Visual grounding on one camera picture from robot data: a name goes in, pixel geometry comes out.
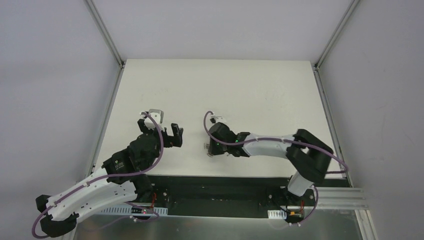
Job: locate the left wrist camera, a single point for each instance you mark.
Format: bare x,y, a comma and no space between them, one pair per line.
154,117

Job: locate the white cable duct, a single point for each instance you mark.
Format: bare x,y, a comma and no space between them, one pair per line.
126,209
277,214

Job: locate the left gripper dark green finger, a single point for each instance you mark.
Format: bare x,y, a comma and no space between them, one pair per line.
176,140
176,130

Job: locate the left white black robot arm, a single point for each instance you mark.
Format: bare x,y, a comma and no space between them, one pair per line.
121,178

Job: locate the aluminium frame rail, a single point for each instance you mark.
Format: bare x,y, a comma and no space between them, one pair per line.
92,72
328,92

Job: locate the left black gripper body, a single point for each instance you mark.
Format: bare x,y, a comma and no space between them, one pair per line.
161,134

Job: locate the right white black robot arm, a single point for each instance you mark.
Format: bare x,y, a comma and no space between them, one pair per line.
309,155

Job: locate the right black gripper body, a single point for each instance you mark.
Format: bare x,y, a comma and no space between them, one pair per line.
213,139

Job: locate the right white cable duct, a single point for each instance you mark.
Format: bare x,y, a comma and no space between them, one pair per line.
277,214

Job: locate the left white cable duct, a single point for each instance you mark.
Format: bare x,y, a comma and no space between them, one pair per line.
126,209

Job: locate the right aluminium frame rail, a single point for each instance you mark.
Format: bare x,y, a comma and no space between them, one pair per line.
328,92

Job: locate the left aluminium frame rail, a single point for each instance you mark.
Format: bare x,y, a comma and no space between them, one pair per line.
92,72

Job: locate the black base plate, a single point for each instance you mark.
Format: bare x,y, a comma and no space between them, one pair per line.
226,197

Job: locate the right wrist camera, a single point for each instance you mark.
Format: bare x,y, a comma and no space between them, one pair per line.
217,119

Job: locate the front steel sheet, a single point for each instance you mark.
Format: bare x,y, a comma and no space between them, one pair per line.
321,226

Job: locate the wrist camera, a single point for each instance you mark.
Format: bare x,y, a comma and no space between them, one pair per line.
217,119
154,117

